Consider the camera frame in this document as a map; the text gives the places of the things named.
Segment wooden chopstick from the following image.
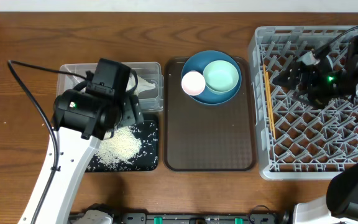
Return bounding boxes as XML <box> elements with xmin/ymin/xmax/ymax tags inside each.
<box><xmin>264</xmin><ymin>72</ymin><xmax>276</xmax><ymax>140</ymax></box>
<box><xmin>263</xmin><ymin>65</ymin><xmax>276</xmax><ymax>139</ymax></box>

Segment white rice pile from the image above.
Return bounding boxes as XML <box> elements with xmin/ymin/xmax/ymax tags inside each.
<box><xmin>96</xmin><ymin>126</ymin><xmax>142</xmax><ymax>166</ymax></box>

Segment white tissue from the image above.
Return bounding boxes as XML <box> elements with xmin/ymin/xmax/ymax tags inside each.
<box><xmin>126</xmin><ymin>75</ymin><xmax>156</xmax><ymax>96</ymax></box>

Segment pink cup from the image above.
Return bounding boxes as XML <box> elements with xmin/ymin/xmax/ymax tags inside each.
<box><xmin>181</xmin><ymin>70</ymin><xmax>206</xmax><ymax>96</ymax></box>

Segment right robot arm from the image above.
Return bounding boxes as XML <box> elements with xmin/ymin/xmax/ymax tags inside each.
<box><xmin>272</xmin><ymin>35</ymin><xmax>358</xmax><ymax>224</ymax></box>

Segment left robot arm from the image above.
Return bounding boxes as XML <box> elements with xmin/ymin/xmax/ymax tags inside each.
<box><xmin>19</xmin><ymin>90</ymin><xmax>143</xmax><ymax>223</ymax></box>

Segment grey dishwasher rack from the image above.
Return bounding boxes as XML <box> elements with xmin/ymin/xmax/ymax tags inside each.
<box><xmin>248</xmin><ymin>26</ymin><xmax>358</xmax><ymax>180</ymax></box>

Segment clear plastic bin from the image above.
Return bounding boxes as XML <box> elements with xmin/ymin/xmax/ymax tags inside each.
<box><xmin>56</xmin><ymin>62</ymin><xmax>164</xmax><ymax>112</ymax></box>

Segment black plastic tray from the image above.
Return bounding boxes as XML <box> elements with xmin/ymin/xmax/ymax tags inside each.
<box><xmin>86</xmin><ymin>114</ymin><xmax>159</xmax><ymax>172</ymax></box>

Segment mint green bowl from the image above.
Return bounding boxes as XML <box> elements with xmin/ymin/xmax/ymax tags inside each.
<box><xmin>203</xmin><ymin>60</ymin><xmax>239</xmax><ymax>95</ymax></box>

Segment brown serving tray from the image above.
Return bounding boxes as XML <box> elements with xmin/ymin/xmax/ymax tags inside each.
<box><xmin>163</xmin><ymin>57</ymin><xmax>257</xmax><ymax>171</ymax></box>

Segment dark blue plate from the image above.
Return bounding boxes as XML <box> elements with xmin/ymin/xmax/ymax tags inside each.
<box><xmin>181</xmin><ymin>50</ymin><xmax>242</xmax><ymax>105</ymax></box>

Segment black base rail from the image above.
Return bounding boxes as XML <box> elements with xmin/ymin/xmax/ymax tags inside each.
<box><xmin>67</xmin><ymin>210</ymin><xmax>291</xmax><ymax>224</ymax></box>

